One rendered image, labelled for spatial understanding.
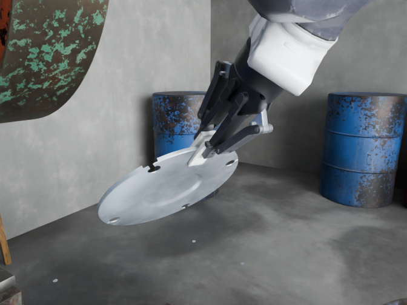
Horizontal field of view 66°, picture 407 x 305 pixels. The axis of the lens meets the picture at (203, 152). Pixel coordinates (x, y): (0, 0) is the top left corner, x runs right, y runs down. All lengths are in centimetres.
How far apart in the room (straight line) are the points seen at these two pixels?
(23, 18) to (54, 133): 184
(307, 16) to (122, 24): 260
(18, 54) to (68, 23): 10
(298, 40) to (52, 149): 221
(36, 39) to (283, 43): 45
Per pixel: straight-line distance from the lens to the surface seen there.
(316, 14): 29
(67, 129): 248
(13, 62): 66
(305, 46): 35
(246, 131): 42
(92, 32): 70
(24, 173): 237
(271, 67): 31
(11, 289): 79
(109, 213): 61
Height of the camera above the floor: 105
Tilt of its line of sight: 14 degrees down
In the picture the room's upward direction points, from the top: straight up
